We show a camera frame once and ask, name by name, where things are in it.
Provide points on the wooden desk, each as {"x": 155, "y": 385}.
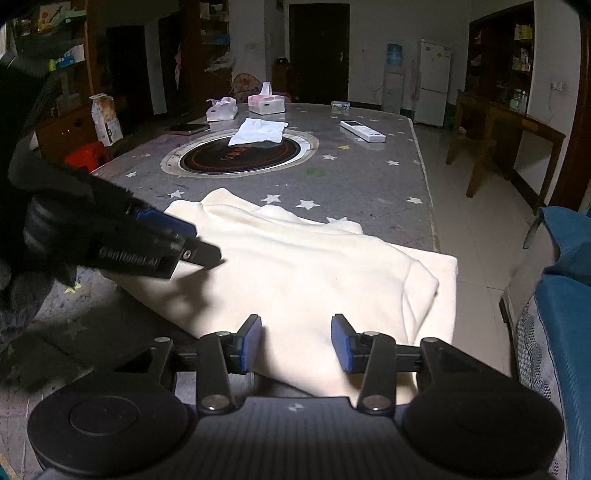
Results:
{"x": 503, "y": 124}

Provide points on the blue sofa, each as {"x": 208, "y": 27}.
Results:
{"x": 563, "y": 323}

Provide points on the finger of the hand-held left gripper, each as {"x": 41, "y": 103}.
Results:
{"x": 171, "y": 224}
{"x": 205, "y": 253}

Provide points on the cream sweater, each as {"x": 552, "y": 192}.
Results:
{"x": 300, "y": 258}

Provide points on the white tissue paper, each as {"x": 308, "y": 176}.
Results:
{"x": 258, "y": 131}

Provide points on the glass jar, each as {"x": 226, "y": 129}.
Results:
{"x": 519, "y": 99}

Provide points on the white paper bag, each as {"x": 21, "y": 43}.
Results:
{"x": 106, "y": 120}

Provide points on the wooden storage cabinet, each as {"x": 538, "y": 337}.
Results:
{"x": 60, "y": 124}

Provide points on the red plastic stool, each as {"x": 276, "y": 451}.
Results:
{"x": 87, "y": 157}

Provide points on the white remote control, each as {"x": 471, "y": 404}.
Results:
{"x": 362, "y": 130}

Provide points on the grey lace sofa cover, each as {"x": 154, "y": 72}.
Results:
{"x": 535, "y": 350}

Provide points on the white tissue pack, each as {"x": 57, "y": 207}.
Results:
{"x": 222, "y": 108}

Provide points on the round built-in cooktop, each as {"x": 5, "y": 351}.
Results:
{"x": 240, "y": 154}

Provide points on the dark wooden door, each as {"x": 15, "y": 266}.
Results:
{"x": 318, "y": 50}

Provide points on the black phone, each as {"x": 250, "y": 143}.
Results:
{"x": 187, "y": 128}

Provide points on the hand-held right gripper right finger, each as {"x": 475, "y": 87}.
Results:
{"x": 340, "y": 344}

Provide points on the dark wooden stand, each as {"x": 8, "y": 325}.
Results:
{"x": 281, "y": 74}

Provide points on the white refrigerator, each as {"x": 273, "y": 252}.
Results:
{"x": 433, "y": 81}

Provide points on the pink tissue box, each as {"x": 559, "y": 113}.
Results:
{"x": 267, "y": 102}

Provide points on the tall wooden shelf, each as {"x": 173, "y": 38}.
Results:
{"x": 212, "y": 41}

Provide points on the white water dispenser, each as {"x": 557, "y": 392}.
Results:
{"x": 393, "y": 87}

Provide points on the small plastic packet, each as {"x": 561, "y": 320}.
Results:
{"x": 340, "y": 104}

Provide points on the hanging pink cloth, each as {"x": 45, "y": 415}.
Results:
{"x": 178, "y": 64}

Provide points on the blue water bottle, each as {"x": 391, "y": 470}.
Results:
{"x": 395, "y": 54}

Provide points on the grey star-print tablecloth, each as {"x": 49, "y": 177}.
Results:
{"x": 369, "y": 184}

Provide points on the dark wooden display cabinet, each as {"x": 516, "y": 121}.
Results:
{"x": 503, "y": 46}

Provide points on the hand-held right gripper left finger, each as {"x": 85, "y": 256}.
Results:
{"x": 251, "y": 344}

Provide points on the dotted children's play tent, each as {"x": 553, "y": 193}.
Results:
{"x": 244, "y": 83}

